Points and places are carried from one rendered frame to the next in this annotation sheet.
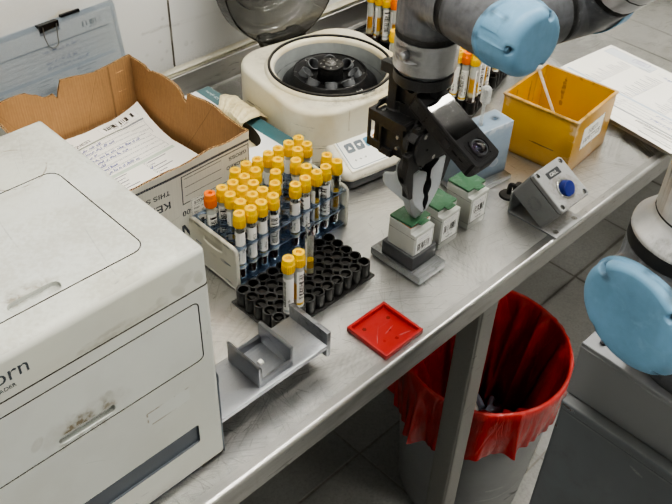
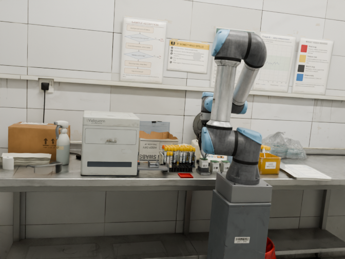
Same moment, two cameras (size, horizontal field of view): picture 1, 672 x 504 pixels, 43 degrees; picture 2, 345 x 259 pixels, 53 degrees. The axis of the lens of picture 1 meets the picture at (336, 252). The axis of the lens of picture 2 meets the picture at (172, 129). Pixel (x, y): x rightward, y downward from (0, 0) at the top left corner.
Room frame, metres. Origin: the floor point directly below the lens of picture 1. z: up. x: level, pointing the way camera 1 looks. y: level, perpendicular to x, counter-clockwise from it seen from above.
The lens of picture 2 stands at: (-0.83, -0.94, 1.37)
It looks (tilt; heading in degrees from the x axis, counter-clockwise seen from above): 8 degrees down; 32
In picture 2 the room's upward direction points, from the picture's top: 4 degrees clockwise
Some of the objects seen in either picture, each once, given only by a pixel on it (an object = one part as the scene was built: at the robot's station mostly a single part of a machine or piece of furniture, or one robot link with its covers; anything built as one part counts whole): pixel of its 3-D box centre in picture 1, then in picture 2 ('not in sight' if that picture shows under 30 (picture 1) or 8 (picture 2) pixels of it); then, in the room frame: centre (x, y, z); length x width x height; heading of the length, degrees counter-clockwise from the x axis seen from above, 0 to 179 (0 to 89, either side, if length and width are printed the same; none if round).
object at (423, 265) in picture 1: (408, 251); (203, 169); (0.88, -0.10, 0.89); 0.09 x 0.05 x 0.04; 46
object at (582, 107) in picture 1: (555, 118); (264, 163); (1.18, -0.35, 0.93); 0.13 x 0.13 x 0.10; 51
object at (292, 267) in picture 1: (304, 257); (176, 160); (0.81, 0.04, 0.93); 0.17 x 0.09 x 0.11; 136
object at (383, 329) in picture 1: (384, 329); (185, 175); (0.74, -0.07, 0.88); 0.07 x 0.07 x 0.01; 46
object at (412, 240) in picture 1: (410, 236); (203, 164); (0.88, -0.10, 0.92); 0.05 x 0.04 x 0.06; 46
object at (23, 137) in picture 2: not in sight; (41, 140); (0.49, 0.80, 0.97); 0.31 x 0.23 x 0.18; 130
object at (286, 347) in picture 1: (245, 369); (149, 165); (0.63, 0.10, 0.92); 0.21 x 0.07 x 0.05; 136
